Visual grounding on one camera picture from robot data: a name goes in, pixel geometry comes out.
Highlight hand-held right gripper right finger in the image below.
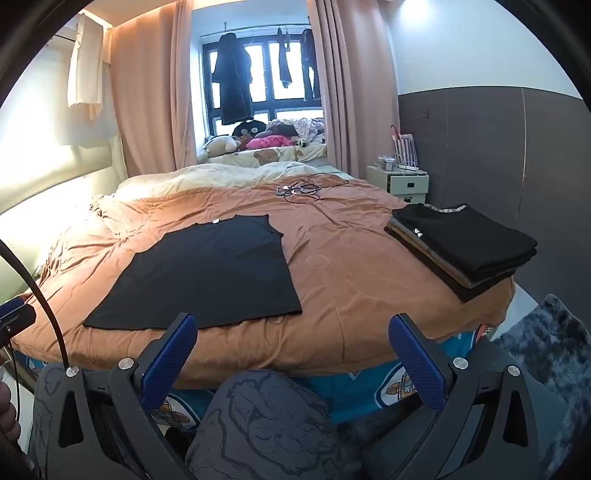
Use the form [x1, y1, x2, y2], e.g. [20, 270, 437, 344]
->
[388, 313, 541, 480]

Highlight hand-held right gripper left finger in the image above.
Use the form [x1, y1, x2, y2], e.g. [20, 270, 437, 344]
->
[44, 313, 199, 480]

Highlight black t-shirt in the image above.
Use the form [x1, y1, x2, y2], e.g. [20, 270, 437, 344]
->
[82, 213, 303, 331]

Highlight stack of clothes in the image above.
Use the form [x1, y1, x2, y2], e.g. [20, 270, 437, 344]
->
[384, 203, 539, 303]

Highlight pile of floral clothes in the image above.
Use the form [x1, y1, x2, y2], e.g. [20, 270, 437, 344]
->
[268, 117, 326, 146]

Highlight person's left hand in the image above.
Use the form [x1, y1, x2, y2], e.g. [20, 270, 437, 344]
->
[0, 383, 22, 446]

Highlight blue printed bed sheet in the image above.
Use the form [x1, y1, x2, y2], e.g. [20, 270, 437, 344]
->
[14, 323, 495, 432]

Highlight person's left leg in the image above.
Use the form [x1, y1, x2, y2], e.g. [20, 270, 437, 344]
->
[28, 362, 63, 480]

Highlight person's leg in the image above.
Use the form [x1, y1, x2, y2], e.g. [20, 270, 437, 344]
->
[185, 369, 342, 480]
[28, 362, 63, 480]

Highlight brown duvet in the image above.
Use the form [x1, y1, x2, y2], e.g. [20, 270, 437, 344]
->
[9, 174, 515, 388]

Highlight person's right leg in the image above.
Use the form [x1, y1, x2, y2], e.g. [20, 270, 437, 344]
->
[185, 369, 342, 480]

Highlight grey shaggy rug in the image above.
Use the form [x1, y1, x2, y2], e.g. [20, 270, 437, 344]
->
[492, 293, 591, 476]

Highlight cream padded headboard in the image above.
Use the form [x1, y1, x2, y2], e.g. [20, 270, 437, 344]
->
[0, 134, 130, 296]

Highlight cream blanket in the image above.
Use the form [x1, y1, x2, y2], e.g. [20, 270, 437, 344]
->
[90, 161, 352, 208]

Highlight white nightstand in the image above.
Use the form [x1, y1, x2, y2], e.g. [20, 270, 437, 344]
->
[366, 165, 430, 204]

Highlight white plush bear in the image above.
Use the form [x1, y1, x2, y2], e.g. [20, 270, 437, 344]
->
[198, 134, 240, 162]

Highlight striped gift bag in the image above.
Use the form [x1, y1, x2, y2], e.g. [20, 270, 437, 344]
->
[392, 124, 419, 169]

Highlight pink plush toy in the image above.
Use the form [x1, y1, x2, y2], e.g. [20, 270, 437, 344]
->
[246, 134, 296, 151]

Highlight black plush toy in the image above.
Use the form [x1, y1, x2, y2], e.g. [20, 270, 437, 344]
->
[232, 120, 267, 139]

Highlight hanging white shirt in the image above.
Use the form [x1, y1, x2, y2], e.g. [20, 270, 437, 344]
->
[67, 11, 105, 121]

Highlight pink curtain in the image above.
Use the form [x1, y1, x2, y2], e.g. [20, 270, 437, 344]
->
[307, 0, 400, 181]
[110, 0, 197, 178]

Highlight black framed window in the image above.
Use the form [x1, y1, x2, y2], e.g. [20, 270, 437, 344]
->
[201, 39, 324, 141]

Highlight hanging black coat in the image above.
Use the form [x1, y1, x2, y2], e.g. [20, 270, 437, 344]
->
[211, 32, 254, 125]

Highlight hanging dark garment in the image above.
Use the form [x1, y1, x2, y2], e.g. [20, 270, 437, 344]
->
[276, 28, 294, 89]
[301, 28, 321, 102]

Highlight black earphone cables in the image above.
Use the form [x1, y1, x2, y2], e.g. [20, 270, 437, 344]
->
[274, 173, 349, 204]

